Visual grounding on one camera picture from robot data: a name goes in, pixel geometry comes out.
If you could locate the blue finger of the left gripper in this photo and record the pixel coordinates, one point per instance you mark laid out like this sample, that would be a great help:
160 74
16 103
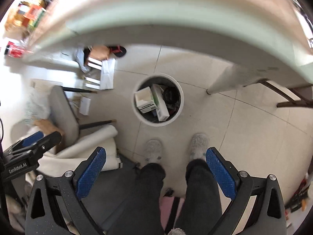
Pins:
32 139

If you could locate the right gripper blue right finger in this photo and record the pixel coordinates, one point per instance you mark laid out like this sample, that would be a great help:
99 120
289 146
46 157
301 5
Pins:
225 174

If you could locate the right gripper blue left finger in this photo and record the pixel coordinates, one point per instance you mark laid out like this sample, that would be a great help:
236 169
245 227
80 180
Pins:
87 172

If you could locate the green white carton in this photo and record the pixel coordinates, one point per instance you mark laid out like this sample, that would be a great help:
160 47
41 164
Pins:
144 100

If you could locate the white Doctor toothpaste box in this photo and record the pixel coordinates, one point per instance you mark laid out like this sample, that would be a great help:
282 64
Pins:
161 108

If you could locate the white round trash bin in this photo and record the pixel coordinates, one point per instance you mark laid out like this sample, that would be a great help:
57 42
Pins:
172 95

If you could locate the black trouser right leg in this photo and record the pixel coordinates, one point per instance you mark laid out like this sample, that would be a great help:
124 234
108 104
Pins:
202 207

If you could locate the black trouser leg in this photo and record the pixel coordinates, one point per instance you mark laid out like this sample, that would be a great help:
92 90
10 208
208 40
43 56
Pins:
142 212
202 207

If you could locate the grey right slipper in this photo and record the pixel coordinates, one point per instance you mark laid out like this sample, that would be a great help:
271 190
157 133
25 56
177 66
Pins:
198 146

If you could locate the grey slipper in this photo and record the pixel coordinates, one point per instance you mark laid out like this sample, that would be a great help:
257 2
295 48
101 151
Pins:
153 151
198 146

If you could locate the black trouser left leg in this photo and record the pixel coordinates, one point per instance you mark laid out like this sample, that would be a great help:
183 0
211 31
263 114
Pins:
142 212

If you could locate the grey left slipper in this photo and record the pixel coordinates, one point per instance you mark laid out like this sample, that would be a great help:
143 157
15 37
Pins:
153 151

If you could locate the red cola can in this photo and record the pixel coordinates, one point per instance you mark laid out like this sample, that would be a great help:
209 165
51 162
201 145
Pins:
14 50

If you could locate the yellow snack bag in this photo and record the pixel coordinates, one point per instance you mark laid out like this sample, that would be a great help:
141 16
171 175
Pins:
14 19

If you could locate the red black sandal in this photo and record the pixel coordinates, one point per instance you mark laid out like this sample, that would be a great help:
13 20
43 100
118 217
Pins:
119 51

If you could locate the orange gift box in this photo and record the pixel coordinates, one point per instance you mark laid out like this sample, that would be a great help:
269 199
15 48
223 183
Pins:
33 12

